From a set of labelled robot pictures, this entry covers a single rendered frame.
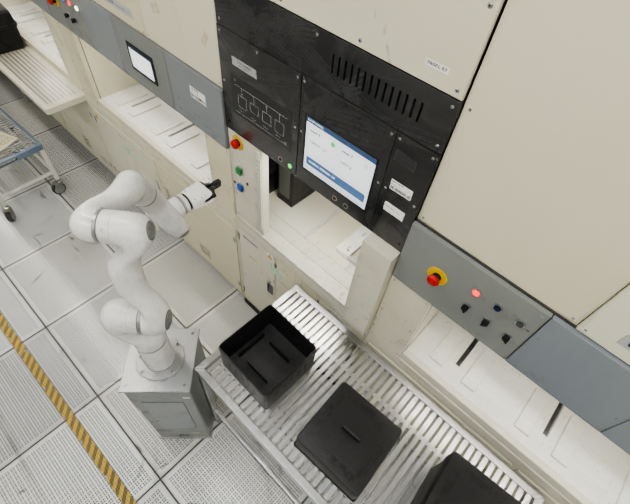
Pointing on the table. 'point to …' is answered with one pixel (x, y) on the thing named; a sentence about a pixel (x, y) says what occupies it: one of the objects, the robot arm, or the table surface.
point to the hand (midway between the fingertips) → (216, 184)
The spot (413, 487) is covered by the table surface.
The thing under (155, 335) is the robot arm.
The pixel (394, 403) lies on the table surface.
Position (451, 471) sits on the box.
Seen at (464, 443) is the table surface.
